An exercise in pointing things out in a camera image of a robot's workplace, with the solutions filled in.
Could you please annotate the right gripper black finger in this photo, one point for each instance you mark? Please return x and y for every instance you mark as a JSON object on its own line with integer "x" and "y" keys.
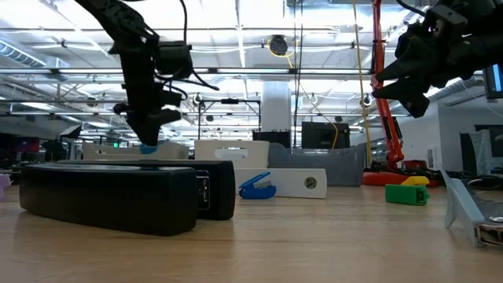
{"x": 404, "y": 70}
{"x": 412, "y": 96}

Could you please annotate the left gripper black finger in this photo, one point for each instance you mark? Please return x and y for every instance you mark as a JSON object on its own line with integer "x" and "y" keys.
{"x": 169, "y": 116}
{"x": 145, "y": 126}

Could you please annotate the blue tape roll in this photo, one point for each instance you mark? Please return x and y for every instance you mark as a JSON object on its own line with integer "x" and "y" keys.
{"x": 148, "y": 150}

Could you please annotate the large black stapler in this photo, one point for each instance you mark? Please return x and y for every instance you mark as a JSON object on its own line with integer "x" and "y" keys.
{"x": 110, "y": 196}

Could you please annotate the yellow mini stapler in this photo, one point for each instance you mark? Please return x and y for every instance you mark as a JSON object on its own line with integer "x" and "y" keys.
{"x": 415, "y": 181}

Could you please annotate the green mini stapler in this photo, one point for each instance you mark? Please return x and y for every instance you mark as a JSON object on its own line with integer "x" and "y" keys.
{"x": 404, "y": 194}

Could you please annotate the blue mini stapler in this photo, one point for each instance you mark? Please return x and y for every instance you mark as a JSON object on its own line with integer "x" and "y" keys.
{"x": 255, "y": 191}

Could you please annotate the grey staple remover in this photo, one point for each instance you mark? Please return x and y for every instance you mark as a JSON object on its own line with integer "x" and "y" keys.
{"x": 463, "y": 208}

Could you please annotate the mint green stapler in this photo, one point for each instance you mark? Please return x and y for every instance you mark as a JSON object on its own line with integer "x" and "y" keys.
{"x": 291, "y": 182}

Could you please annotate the lilac staple remover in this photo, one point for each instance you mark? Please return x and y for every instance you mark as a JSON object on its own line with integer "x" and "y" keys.
{"x": 4, "y": 184}

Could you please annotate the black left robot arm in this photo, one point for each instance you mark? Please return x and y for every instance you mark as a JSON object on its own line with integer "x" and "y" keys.
{"x": 118, "y": 19}

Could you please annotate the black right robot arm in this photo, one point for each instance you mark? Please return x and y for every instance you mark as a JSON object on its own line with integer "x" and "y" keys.
{"x": 491, "y": 47}

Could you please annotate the red desk lamp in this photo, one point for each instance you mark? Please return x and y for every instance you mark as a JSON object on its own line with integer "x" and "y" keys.
{"x": 387, "y": 118}

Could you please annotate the grey plastic bin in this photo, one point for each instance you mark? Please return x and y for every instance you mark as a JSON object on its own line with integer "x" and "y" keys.
{"x": 173, "y": 151}

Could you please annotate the computer monitor with blue screen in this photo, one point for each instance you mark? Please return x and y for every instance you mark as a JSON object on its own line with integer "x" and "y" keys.
{"x": 496, "y": 78}

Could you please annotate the white plastic bin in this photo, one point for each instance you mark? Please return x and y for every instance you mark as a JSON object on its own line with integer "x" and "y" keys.
{"x": 251, "y": 157}

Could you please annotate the black background monitor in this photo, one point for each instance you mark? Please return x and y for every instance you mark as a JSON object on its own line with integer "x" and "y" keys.
{"x": 324, "y": 135}
{"x": 271, "y": 138}

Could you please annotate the black metal gantry frame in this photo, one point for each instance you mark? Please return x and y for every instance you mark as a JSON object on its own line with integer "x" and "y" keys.
{"x": 230, "y": 101}

